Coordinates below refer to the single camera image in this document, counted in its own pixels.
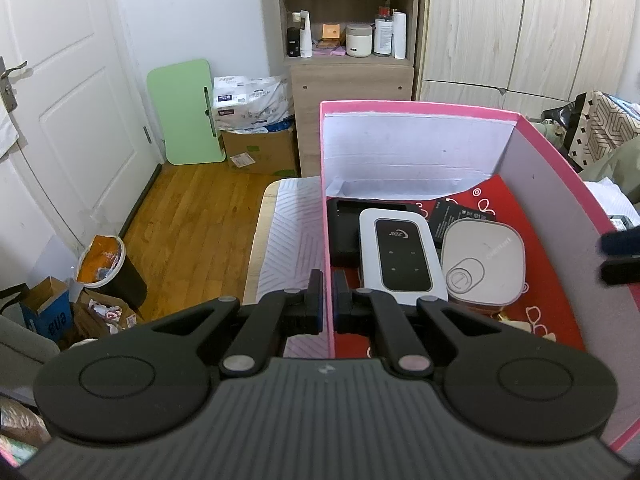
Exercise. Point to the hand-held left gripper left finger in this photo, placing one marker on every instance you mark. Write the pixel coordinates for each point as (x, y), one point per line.
(315, 302)

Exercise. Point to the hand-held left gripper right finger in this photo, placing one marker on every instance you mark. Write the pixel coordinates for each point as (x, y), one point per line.
(341, 305)

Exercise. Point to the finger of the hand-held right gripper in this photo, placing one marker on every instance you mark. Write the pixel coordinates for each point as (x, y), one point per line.
(622, 242)

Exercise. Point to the rounded off-white device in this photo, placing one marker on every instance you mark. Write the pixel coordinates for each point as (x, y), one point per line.
(492, 250)

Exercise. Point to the black battery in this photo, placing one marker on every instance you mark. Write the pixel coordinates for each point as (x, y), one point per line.
(450, 215)

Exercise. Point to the pink cardboard box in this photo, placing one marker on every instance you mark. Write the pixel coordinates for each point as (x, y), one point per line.
(400, 160)

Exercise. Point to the grey device with label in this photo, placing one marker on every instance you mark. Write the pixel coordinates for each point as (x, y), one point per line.
(622, 221)

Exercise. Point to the white portable router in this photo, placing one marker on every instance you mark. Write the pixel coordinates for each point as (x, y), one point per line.
(369, 265)

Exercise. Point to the white patterned cloth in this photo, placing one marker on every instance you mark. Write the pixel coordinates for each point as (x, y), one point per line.
(295, 240)

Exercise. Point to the black rectangular case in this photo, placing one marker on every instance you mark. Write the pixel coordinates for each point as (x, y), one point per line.
(345, 230)

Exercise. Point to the geometric patterned bag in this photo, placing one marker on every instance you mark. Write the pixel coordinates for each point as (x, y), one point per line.
(607, 125)

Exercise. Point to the brown cardboard box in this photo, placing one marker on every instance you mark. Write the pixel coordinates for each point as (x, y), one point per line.
(260, 152)

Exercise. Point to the black trash bin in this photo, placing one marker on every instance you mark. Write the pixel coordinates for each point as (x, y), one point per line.
(120, 280)

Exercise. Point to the black door draft stopper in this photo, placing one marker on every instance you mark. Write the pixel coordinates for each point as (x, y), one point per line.
(142, 200)

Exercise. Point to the plastic wrapped packages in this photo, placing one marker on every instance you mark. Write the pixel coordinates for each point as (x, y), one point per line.
(250, 102)

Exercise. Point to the brown paper bag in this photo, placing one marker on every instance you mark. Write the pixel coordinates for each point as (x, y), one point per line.
(102, 312)

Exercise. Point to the wooden shelf cabinet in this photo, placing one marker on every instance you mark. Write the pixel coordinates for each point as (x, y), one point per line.
(350, 90)

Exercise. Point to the green folding board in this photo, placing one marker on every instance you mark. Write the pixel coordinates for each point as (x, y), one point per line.
(186, 110)

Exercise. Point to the wooden wardrobe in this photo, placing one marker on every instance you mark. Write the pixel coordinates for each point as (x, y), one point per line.
(525, 25)

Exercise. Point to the flat pink box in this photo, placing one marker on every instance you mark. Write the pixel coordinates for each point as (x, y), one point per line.
(330, 50)

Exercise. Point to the black bottle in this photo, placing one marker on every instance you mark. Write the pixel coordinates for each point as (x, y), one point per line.
(293, 44)

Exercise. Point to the white jar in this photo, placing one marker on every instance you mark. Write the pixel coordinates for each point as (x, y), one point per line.
(359, 41)

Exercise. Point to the blue cardboard box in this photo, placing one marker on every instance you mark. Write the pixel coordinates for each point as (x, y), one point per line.
(50, 315)

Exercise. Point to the white tube bottle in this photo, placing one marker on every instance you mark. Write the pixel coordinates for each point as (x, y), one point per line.
(307, 35)

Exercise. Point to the small orange box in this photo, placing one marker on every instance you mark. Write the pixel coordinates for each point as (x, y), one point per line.
(331, 33)

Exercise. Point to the white labelled canister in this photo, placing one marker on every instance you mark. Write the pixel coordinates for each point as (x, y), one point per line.
(383, 37)

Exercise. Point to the white paper roll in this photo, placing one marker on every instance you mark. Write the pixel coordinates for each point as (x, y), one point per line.
(399, 35)

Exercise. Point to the grey cloth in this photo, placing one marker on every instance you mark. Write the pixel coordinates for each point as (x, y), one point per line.
(25, 350)

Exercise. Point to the white door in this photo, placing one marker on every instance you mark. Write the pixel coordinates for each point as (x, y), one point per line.
(65, 110)

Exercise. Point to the colourful floral cloth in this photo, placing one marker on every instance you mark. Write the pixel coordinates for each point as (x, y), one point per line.
(20, 432)

